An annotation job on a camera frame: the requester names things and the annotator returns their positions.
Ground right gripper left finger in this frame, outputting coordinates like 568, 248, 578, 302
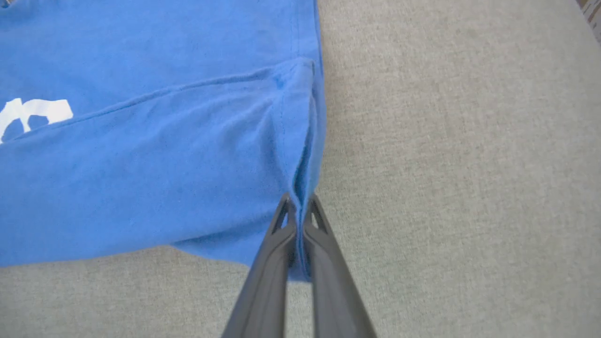
221, 192, 298, 338

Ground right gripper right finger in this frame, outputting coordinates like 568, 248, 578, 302
302, 192, 377, 338

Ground blue Lakers basketball jersey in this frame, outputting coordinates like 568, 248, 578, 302
0, 0, 328, 283

